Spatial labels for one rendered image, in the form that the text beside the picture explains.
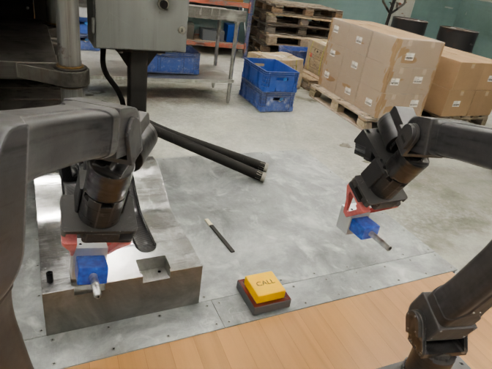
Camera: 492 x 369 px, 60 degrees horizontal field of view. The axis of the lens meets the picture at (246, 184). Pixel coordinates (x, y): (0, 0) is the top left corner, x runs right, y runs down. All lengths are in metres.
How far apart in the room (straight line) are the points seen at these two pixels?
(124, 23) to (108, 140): 1.01
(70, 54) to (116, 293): 0.77
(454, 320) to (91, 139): 0.55
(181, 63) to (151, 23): 3.08
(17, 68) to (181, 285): 0.86
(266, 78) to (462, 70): 2.09
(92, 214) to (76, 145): 0.19
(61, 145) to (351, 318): 0.65
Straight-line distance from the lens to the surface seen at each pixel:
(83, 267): 0.68
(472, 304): 0.68
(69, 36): 1.32
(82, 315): 0.78
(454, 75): 5.17
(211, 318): 0.81
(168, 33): 1.50
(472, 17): 9.52
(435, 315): 0.72
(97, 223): 0.62
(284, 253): 0.99
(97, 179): 0.56
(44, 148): 0.39
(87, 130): 0.45
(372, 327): 0.89
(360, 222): 0.90
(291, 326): 0.83
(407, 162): 0.78
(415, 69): 4.65
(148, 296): 0.78
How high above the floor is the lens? 1.38
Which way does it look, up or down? 28 degrees down
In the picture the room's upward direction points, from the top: 9 degrees clockwise
